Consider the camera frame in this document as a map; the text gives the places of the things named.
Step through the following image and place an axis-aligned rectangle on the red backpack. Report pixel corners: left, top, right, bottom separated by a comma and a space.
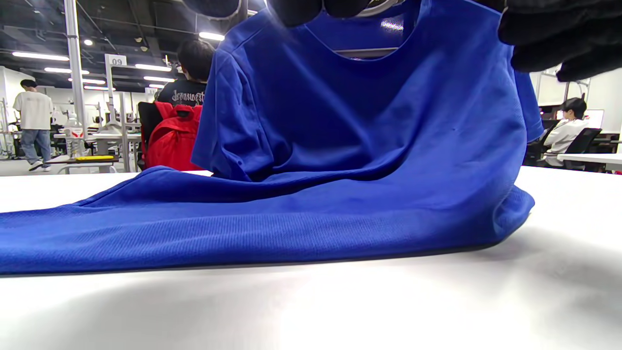
144, 102, 205, 172

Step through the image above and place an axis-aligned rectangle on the blue t-shirt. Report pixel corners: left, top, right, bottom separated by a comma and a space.
0, 0, 545, 276

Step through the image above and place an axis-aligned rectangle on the grey low bench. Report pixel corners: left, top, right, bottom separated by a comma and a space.
46, 156, 120, 175

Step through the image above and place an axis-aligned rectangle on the white table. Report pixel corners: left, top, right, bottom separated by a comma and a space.
556, 153, 622, 172

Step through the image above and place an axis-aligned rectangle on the black swivel chair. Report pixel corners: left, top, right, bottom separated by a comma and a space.
564, 127, 603, 171

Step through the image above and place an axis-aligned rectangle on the person's left hand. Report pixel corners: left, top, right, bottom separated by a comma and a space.
182, 0, 622, 82

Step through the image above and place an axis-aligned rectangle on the black office chair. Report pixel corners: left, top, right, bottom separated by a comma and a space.
138, 101, 162, 171

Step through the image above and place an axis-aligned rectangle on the silver metal column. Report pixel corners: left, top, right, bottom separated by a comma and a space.
64, 0, 88, 142

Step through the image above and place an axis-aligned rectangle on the clear water bottle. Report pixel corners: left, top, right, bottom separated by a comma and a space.
65, 117, 86, 158

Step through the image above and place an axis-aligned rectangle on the grey plastic hanger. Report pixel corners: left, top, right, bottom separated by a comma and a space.
333, 0, 418, 61

